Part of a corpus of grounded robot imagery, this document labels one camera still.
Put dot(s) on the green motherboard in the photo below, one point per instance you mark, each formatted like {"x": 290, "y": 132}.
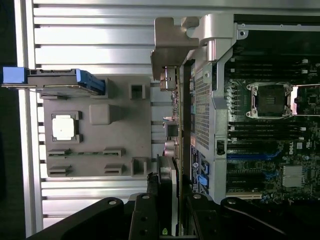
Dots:
{"x": 250, "y": 170}

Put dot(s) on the black open PC case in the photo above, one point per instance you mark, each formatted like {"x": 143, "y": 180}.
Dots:
{"x": 212, "y": 125}

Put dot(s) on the silver chipset heatsink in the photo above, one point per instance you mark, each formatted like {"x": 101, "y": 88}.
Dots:
{"x": 293, "y": 176}

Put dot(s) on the CPU socket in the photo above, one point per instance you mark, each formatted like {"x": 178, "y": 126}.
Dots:
{"x": 270, "y": 100}

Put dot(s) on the black intrusion switch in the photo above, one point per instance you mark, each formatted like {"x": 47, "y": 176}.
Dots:
{"x": 220, "y": 147}

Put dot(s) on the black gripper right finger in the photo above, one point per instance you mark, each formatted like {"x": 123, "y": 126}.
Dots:
{"x": 202, "y": 217}

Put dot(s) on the silver CPU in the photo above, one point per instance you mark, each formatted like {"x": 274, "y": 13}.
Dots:
{"x": 63, "y": 126}

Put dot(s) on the open metal socket cover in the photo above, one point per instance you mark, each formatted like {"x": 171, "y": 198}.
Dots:
{"x": 307, "y": 100}

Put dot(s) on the white expansion slot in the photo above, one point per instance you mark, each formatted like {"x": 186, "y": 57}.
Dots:
{"x": 245, "y": 196}

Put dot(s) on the grey parts rack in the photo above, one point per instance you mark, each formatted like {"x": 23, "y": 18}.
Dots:
{"x": 117, "y": 140}

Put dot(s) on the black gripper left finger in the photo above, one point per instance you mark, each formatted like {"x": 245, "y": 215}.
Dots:
{"x": 145, "y": 215}

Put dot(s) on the blue expansion slot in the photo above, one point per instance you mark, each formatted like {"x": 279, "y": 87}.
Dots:
{"x": 250, "y": 156}

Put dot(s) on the hard disk in blue carrier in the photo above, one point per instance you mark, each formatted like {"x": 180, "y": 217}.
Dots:
{"x": 57, "y": 75}

